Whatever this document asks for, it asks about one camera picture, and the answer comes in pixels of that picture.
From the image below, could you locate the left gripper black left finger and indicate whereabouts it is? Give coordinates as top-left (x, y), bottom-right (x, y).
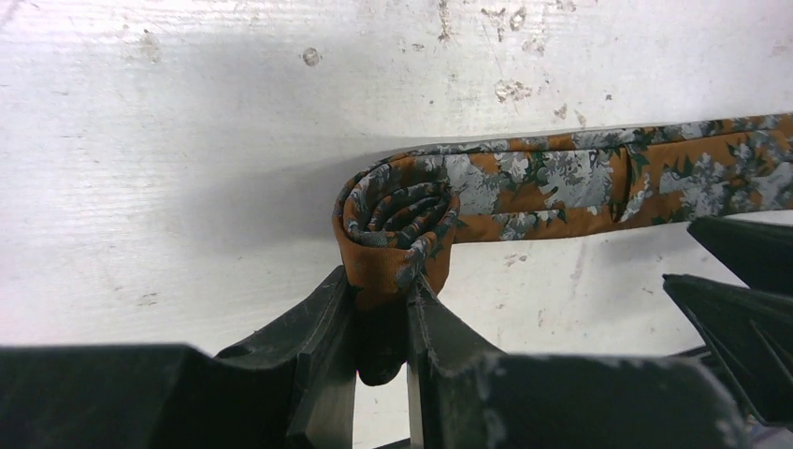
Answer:
top-left (1, 268), bottom-right (356, 448)

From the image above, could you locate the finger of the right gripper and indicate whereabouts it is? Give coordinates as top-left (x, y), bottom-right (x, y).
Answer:
top-left (663, 274), bottom-right (792, 428)
top-left (687, 217), bottom-right (792, 296)

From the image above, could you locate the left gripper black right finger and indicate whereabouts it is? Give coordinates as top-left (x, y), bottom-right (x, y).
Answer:
top-left (407, 277), bottom-right (751, 448)

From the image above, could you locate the orange floral necktie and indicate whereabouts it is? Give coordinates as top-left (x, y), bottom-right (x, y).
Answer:
top-left (331, 113), bottom-right (792, 386)

